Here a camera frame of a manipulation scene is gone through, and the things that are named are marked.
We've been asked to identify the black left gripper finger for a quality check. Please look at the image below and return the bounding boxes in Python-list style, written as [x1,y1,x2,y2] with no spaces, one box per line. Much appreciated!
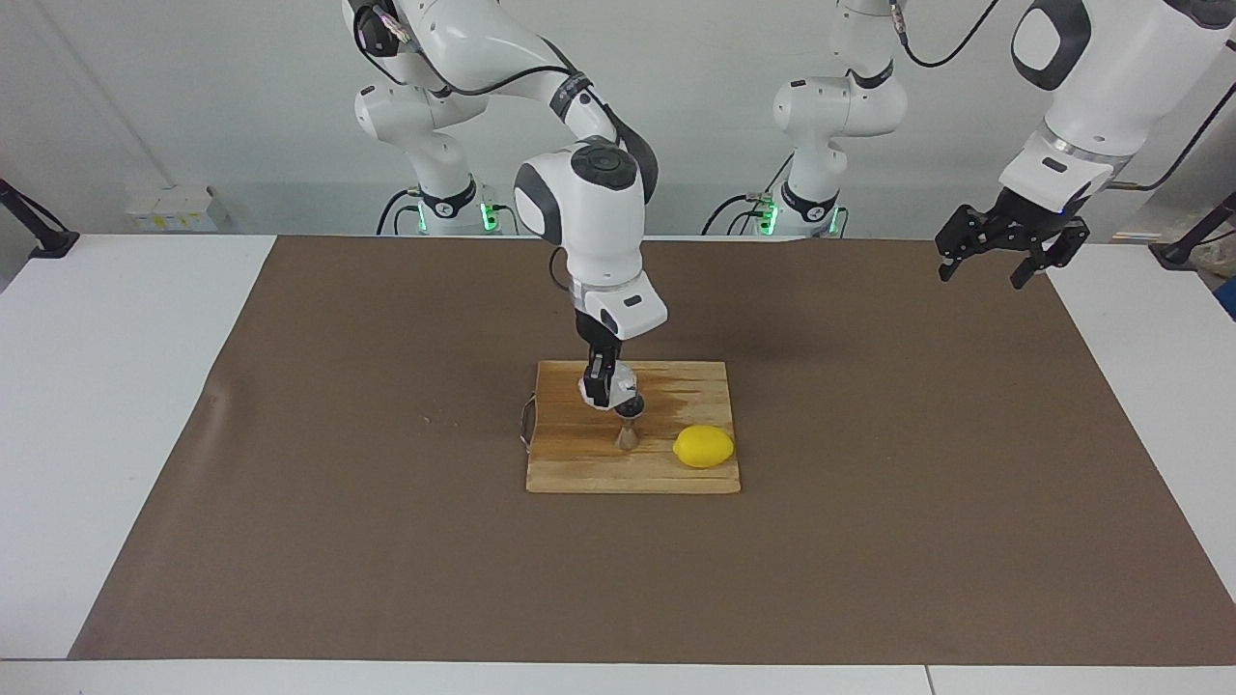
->
[1009,218,1092,292]
[934,203,1005,284]

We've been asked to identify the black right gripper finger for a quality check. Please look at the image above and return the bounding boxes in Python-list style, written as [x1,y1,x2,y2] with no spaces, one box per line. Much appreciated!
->
[584,351,617,409]

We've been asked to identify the clear glass cup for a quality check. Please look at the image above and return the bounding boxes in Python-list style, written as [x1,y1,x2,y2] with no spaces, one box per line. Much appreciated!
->
[578,364,641,411]

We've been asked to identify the steel double jigger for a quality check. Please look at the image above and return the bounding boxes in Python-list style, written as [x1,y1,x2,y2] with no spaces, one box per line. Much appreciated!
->
[614,394,646,452]

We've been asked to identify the yellow lemon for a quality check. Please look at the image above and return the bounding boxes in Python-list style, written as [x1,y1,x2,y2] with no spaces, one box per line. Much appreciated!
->
[672,425,736,470]

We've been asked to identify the crumpled clear plastic bag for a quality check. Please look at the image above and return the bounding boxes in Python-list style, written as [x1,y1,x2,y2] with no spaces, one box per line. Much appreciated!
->
[1193,241,1236,281]

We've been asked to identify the brown table mat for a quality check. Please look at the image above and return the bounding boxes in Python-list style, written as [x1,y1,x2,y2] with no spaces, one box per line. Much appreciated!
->
[68,235,1236,667]

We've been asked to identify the white socket box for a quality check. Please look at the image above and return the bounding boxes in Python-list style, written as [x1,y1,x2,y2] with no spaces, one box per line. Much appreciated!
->
[126,185,228,233]

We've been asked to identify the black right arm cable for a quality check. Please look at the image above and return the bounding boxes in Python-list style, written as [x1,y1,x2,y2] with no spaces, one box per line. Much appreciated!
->
[372,0,580,292]

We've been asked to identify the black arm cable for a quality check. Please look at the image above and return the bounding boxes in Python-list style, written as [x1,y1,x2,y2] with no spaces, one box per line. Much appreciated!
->
[890,0,1236,191]
[372,0,580,292]

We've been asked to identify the wooden cutting board, metal handle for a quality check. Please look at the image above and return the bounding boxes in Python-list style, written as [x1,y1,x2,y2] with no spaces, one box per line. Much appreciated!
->
[519,360,743,495]

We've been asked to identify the black clamp mount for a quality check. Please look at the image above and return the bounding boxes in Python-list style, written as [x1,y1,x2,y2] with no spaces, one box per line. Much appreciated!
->
[1149,191,1236,269]
[0,179,80,260]

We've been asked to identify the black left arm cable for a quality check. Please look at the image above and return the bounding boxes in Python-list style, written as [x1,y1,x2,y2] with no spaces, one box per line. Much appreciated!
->
[890,0,1236,191]

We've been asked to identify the black base cables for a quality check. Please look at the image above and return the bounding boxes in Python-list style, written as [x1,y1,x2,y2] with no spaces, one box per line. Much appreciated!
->
[375,188,426,237]
[702,193,773,237]

